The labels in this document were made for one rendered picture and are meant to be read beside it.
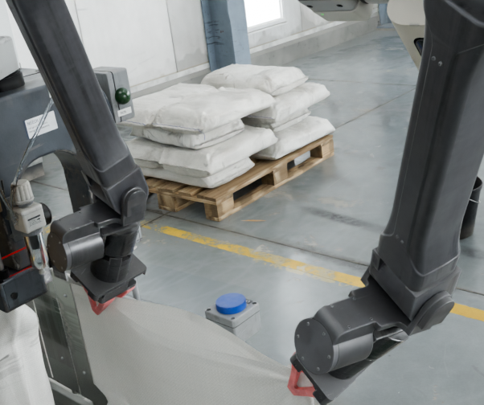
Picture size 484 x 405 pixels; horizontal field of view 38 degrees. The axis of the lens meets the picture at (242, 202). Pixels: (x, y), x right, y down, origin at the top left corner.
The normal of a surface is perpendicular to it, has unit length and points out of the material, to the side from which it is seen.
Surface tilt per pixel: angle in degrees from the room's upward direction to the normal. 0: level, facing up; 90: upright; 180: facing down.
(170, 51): 90
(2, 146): 90
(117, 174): 105
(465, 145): 118
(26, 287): 90
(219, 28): 90
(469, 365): 0
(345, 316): 29
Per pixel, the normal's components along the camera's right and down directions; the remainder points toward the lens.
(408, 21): -0.52, -0.48
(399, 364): -0.12, -0.92
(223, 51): -0.65, 0.36
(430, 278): 0.47, 0.68
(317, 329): -0.79, 0.11
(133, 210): 0.65, 0.43
